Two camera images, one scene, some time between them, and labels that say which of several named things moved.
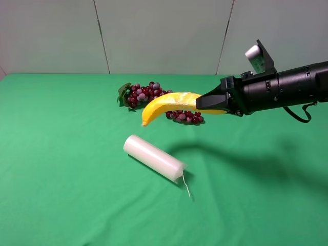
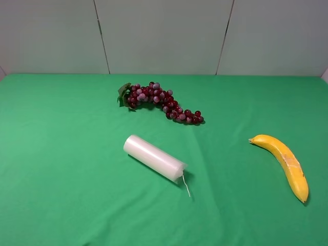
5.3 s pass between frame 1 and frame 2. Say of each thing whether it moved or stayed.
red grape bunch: stayed
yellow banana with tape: moved
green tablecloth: stayed
